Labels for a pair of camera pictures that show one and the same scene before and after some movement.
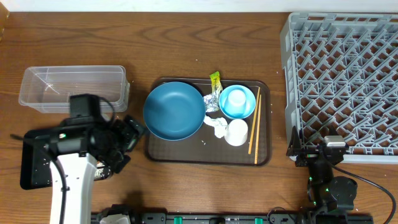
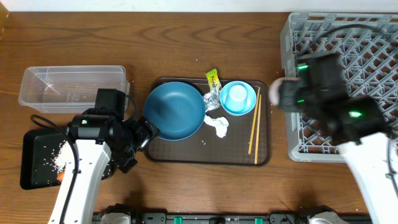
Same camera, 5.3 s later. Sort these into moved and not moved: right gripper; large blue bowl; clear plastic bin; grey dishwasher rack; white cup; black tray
Moved: right gripper; white cup
Not moved: large blue bowl; black tray; clear plastic bin; grey dishwasher rack
